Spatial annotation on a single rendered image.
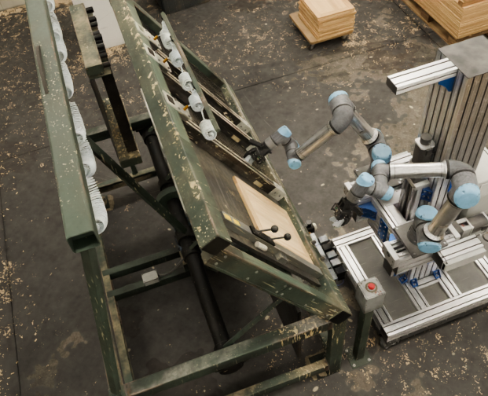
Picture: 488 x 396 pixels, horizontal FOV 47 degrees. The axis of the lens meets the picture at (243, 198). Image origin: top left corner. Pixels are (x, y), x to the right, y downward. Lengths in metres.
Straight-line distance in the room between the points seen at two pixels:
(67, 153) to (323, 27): 4.27
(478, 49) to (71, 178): 1.94
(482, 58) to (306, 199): 2.32
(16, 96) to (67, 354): 3.15
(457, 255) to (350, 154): 2.01
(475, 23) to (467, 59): 3.51
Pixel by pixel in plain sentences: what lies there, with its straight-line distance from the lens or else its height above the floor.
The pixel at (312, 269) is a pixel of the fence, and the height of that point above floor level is 1.00.
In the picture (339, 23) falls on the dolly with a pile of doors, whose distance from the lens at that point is 6.20.
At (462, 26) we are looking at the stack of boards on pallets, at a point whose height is 0.29.
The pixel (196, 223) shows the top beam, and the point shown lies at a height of 1.91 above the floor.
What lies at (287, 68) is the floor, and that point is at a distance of 6.04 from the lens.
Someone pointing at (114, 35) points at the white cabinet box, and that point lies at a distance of 6.69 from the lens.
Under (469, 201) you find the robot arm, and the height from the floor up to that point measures 1.61.
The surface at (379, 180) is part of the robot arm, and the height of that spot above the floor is 1.62.
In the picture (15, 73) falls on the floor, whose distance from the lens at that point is 6.82.
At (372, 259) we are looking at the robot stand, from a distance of 4.19.
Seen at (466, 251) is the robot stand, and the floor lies 0.96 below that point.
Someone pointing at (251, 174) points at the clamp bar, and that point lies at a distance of 3.33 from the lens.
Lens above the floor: 3.70
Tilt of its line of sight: 50 degrees down
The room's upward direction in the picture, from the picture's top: 7 degrees counter-clockwise
